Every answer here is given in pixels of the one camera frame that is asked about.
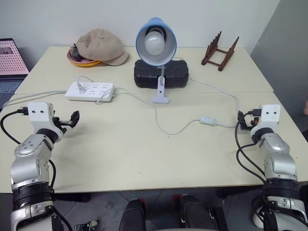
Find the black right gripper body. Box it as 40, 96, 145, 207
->
241, 108, 263, 132

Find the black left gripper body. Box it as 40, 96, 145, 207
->
52, 116, 73, 136

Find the blue clamp desk lamp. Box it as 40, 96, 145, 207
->
135, 17, 178, 105

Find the white power strip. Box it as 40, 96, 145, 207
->
64, 81, 117, 103

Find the brown wooden rack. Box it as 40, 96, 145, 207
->
201, 30, 241, 72

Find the beige cap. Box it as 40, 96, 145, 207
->
75, 28, 130, 66

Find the black plastic case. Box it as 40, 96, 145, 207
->
133, 59, 190, 90

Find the grey laptop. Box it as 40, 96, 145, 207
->
0, 38, 30, 107

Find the dark rounded robot leg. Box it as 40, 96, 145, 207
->
118, 198, 147, 231
173, 193, 229, 231

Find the white light bulb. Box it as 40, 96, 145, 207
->
143, 31, 167, 56

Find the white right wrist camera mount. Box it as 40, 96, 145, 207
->
250, 103, 282, 136

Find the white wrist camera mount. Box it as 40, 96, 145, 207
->
250, 103, 282, 136
27, 102, 55, 132

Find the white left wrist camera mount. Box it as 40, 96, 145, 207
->
27, 102, 55, 132

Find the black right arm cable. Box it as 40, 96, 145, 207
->
235, 119, 266, 184

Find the white inline cord switch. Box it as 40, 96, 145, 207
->
200, 116, 218, 126

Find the white power strip cable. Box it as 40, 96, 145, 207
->
2, 90, 68, 108

